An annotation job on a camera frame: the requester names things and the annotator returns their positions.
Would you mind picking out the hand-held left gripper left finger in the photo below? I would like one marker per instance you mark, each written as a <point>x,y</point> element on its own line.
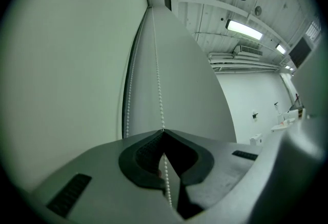
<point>102,192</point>

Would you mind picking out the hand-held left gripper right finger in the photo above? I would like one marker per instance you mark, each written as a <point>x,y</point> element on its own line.
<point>230,166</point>

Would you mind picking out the pale roller blind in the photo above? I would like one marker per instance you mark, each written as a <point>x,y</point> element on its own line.
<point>77,64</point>

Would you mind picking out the white box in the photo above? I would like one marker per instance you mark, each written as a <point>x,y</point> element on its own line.
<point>256,139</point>

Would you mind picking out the white ceiling pipes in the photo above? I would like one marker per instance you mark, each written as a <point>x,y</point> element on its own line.
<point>238,62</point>

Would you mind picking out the small ceiling light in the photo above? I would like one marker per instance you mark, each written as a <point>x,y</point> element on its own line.
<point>287,67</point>
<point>280,49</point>

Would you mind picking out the white air conditioner unit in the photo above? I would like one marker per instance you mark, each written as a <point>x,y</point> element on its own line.
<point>248,50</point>

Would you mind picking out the long ceiling light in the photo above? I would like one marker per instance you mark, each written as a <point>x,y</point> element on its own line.
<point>244,29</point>

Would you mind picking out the round ceiling disc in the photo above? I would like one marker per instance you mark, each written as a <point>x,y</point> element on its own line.
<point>258,10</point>

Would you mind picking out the white vent grille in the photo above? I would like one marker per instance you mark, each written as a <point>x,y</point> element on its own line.
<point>313,29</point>

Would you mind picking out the black wall-mounted device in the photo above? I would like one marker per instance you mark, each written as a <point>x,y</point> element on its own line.
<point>255,116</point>

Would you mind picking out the dark window frame strip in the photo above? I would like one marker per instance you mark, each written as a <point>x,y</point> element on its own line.
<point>131,64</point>

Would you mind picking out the dark wall panel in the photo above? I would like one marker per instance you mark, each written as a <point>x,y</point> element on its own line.
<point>299,52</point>

